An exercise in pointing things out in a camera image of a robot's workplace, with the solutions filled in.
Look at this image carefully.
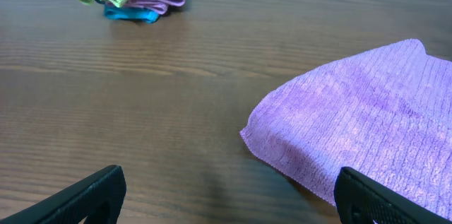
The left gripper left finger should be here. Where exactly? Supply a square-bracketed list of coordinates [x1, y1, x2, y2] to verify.
[1, 165, 126, 224]

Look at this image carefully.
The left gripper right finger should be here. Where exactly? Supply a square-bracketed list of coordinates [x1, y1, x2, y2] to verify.
[333, 167, 451, 224]

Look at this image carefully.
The purple microfiber cloth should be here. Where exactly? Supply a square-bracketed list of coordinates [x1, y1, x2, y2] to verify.
[240, 39, 451, 219]

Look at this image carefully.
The blue folded cloth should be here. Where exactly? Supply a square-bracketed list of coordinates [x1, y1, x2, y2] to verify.
[95, 0, 160, 23]

